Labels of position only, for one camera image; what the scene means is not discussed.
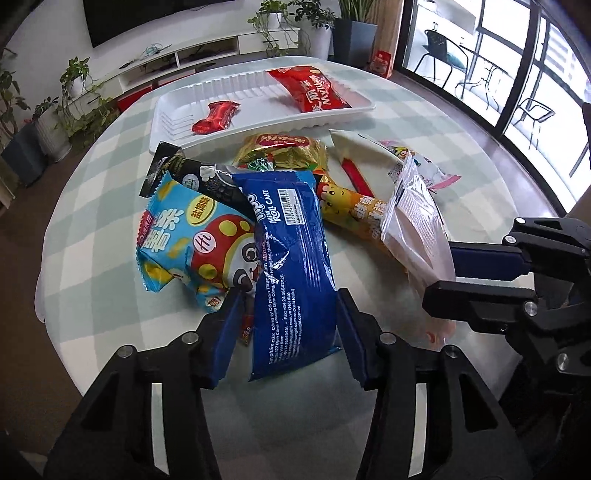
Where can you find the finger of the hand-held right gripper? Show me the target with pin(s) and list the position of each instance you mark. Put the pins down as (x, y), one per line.
(471, 302)
(485, 261)

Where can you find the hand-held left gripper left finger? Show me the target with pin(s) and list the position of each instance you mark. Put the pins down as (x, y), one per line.
(228, 339)

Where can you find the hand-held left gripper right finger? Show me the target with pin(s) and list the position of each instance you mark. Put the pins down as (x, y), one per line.
(353, 344)

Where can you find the pale snack packet red edges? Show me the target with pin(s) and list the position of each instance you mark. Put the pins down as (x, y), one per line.
(415, 230)

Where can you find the blue roll cake packet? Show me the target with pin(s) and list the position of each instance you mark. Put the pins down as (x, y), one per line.
(291, 258)

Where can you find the white cartoon packet pink edge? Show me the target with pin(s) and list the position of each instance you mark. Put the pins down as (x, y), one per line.
(429, 170)

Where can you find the light blue cartoon snack packet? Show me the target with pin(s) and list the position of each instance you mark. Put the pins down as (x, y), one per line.
(180, 240)

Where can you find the orange cartoon snack packet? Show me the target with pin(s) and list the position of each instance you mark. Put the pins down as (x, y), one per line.
(351, 210)

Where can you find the plain white snack bag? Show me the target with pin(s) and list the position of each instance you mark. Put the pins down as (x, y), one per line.
(369, 154)

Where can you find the black snack packet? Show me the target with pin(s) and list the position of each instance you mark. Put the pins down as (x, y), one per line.
(184, 170)

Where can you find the white plastic tray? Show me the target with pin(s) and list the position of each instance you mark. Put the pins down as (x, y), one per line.
(258, 106)

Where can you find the red chocolate snack bag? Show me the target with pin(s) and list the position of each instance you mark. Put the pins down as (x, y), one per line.
(314, 90)

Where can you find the small red yellow-print packet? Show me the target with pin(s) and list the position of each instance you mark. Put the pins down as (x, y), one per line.
(246, 330)

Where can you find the red stick packet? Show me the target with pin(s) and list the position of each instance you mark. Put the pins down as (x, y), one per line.
(358, 180)

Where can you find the black balcony chair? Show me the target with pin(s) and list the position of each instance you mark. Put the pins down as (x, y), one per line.
(535, 115)

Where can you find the black balcony table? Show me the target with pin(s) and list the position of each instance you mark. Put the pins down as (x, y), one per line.
(487, 76)

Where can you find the gold and green snack packet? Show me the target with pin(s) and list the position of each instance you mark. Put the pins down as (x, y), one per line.
(286, 154)

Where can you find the black framed glass door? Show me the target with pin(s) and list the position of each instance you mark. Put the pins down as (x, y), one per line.
(535, 69)

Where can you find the black chair teal cushion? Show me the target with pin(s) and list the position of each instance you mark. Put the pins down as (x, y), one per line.
(441, 53)

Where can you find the red gift bag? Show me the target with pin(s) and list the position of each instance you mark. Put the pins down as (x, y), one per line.
(381, 64)

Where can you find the small red candy packet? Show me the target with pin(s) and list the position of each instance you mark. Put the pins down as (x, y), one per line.
(214, 117)

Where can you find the broad-leaf plant dark planter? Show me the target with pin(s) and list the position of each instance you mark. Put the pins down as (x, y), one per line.
(353, 41)

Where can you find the red storage box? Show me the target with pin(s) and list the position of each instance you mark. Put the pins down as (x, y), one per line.
(134, 99)

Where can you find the plant in ribbed white pot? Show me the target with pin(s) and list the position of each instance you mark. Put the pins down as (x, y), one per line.
(53, 134)

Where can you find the leafy tree dark planter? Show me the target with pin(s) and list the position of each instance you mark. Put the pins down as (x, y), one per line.
(23, 157)

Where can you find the trailing plant in white pot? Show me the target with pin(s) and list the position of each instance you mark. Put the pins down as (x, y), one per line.
(85, 101)
(272, 21)

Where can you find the bushy plant in white pot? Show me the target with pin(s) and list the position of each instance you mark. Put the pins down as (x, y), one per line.
(318, 32)

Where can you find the white television cabinet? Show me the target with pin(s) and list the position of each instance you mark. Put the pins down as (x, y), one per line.
(207, 46)

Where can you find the black television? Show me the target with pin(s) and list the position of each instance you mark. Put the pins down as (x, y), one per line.
(161, 18)

